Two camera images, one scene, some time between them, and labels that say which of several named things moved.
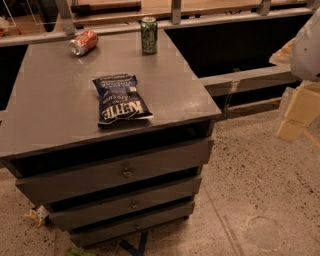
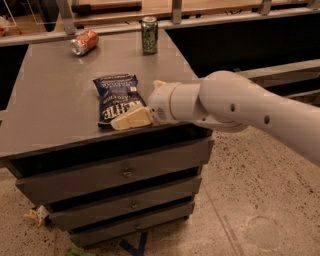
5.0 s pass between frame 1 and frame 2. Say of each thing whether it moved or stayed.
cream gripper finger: moved
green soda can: stayed
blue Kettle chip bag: stayed
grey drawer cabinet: stayed
